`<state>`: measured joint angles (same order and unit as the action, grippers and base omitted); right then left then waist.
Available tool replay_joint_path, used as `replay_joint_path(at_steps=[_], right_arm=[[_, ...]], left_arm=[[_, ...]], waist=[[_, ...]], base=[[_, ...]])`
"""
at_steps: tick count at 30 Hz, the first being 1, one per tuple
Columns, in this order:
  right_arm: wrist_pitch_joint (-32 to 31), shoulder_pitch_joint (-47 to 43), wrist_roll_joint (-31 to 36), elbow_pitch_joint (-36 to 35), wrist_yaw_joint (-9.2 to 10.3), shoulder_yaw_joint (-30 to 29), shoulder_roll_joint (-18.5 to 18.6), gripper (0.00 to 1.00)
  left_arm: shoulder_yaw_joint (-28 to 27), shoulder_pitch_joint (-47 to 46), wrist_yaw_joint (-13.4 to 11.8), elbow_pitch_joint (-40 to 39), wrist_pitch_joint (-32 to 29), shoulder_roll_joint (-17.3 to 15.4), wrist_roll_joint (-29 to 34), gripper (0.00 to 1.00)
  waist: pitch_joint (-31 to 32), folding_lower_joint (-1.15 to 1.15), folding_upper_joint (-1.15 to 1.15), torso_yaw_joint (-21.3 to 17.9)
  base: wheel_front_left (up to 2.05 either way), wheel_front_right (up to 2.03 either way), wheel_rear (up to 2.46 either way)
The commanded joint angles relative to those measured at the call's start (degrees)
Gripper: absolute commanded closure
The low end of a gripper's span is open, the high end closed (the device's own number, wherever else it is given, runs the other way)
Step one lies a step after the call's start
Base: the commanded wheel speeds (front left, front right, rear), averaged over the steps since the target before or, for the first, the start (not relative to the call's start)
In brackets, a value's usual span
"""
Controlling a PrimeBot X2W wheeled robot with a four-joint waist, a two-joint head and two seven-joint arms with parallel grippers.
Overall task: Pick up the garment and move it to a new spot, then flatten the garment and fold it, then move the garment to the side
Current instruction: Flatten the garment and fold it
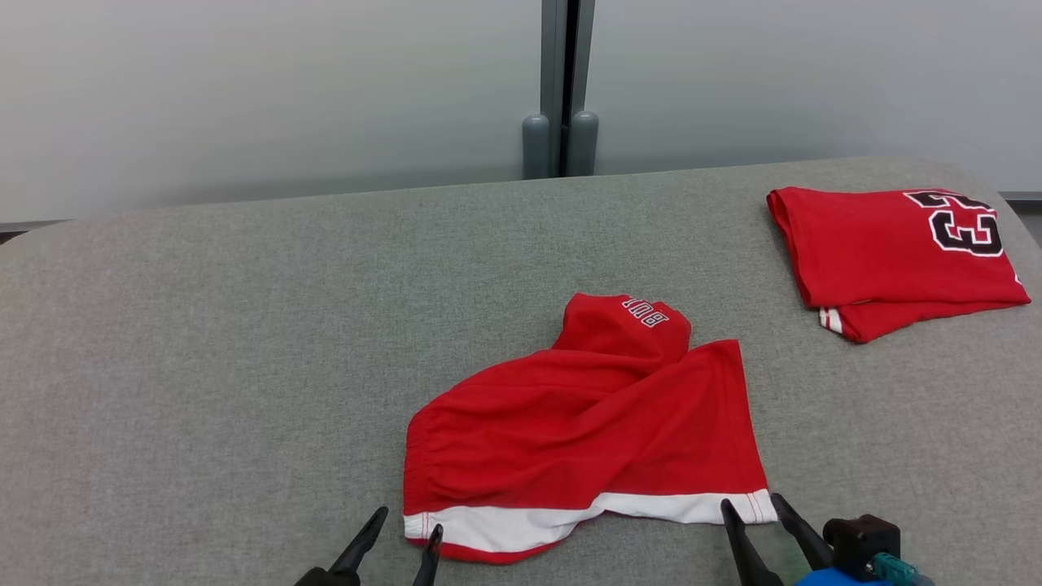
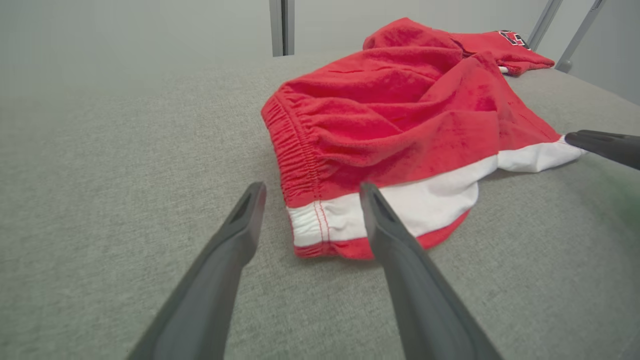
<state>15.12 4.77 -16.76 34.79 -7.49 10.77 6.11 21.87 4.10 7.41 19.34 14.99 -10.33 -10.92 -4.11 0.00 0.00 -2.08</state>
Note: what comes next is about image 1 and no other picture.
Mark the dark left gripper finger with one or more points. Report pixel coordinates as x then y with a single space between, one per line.
429 566
362 545

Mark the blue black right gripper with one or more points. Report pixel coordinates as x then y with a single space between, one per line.
838 579

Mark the red white-trimmed shorts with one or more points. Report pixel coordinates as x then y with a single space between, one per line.
586 431

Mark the red white jersey shirt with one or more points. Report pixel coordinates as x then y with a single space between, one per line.
879 252

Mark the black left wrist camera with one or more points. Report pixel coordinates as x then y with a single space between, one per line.
326 579

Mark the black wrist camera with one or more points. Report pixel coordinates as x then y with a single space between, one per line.
326 579
863 541

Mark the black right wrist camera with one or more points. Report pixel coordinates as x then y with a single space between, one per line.
863 541

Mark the grey partition post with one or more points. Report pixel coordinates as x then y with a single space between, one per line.
553 81

